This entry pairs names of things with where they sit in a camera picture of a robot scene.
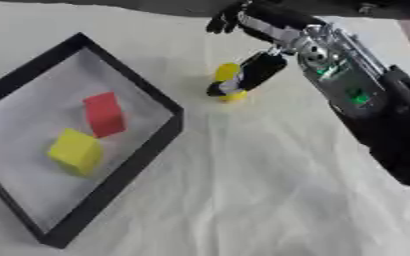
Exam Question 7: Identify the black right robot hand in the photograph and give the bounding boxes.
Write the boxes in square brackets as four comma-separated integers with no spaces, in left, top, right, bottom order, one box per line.
[205,0,331,98]

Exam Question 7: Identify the black box with white inside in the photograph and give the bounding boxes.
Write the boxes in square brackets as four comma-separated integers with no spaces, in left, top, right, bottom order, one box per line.
[0,32,186,250]

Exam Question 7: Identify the yellow cylinder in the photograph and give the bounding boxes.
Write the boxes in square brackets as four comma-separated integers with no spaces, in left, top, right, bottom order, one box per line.
[213,62,249,103]

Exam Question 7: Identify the red block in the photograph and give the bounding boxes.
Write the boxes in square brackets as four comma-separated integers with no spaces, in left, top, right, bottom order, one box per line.
[82,91,128,139]

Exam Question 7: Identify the yellow block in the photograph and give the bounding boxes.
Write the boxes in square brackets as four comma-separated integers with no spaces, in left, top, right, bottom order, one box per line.
[45,128,106,177]

